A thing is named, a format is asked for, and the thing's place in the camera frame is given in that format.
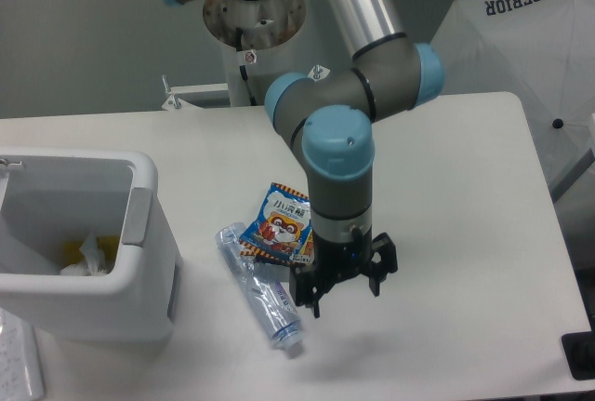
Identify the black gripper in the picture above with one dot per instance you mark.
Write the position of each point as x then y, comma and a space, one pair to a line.
375, 258

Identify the blue raccoon snack bag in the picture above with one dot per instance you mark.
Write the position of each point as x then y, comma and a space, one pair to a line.
282, 232

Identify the crushed clear plastic bottle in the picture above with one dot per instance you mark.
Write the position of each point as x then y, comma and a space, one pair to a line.
263, 292

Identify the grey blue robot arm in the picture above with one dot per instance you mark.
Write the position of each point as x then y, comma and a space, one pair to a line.
327, 123

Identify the yellow trash piece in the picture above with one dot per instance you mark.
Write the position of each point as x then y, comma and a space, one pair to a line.
71, 253

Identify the white plastic trash can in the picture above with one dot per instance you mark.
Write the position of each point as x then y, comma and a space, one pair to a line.
52, 196

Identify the black device at edge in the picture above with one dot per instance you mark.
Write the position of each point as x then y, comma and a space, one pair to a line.
579, 351

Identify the white crumpled tissue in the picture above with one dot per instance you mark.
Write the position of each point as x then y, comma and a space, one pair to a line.
92, 264

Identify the white superior umbrella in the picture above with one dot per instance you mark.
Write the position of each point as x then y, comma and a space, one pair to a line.
542, 51

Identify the handwritten paper sheet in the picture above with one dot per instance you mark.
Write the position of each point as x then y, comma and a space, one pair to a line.
21, 374

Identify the white metal bracket middle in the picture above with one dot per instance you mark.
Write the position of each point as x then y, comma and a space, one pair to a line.
315, 79

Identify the white metal bracket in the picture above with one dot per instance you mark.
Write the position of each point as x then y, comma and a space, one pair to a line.
315, 79
206, 96

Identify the white metal bracket left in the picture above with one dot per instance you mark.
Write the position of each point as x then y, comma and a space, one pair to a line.
206, 96

